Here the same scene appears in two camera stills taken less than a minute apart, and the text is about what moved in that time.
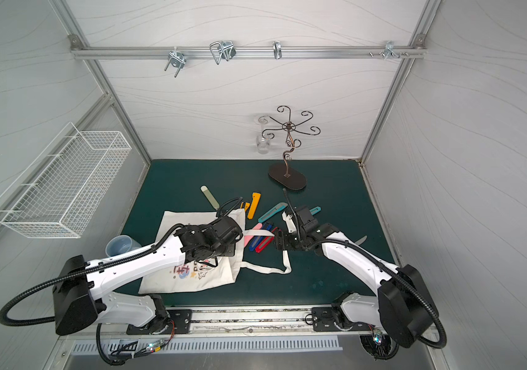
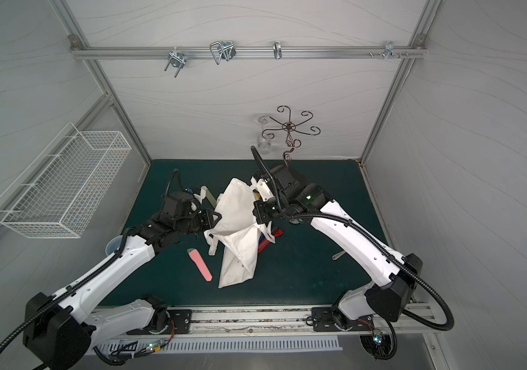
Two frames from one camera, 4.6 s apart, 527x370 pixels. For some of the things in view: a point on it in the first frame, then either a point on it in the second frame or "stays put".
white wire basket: [56, 195] stays put
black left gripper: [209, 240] -> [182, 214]
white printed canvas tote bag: [192, 274] -> [236, 237]
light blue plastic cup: [120, 244] stays put
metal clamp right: [389, 49] stays put
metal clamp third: [277, 51] stays put
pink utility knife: [247, 238] -> [197, 259]
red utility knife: [266, 242] stays put
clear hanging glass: [263, 139] stays put
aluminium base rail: [240, 321] stays put
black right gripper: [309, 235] -> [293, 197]
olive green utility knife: [210, 196] stays put
